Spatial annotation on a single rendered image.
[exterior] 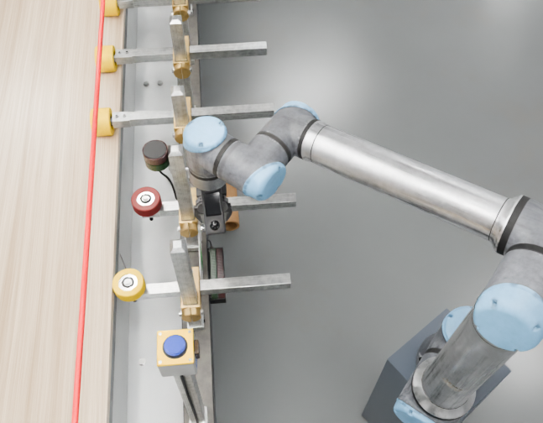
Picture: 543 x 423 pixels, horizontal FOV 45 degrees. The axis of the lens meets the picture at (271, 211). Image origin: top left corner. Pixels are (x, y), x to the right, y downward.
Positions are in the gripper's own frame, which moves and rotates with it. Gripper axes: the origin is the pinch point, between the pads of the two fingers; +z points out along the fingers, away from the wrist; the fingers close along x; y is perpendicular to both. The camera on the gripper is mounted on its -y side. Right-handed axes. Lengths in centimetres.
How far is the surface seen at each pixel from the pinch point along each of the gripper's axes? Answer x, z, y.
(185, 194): 7.1, -0.3, 10.4
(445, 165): -101, 100, 82
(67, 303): 37.9, 9.4, -13.4
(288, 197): -20.4, 13.5, 16.0
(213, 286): 1.7, 13.6, -9.7
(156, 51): 16, 4, 66
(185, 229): 8.7, 12.9, 7.6
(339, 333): -42, 99, 6
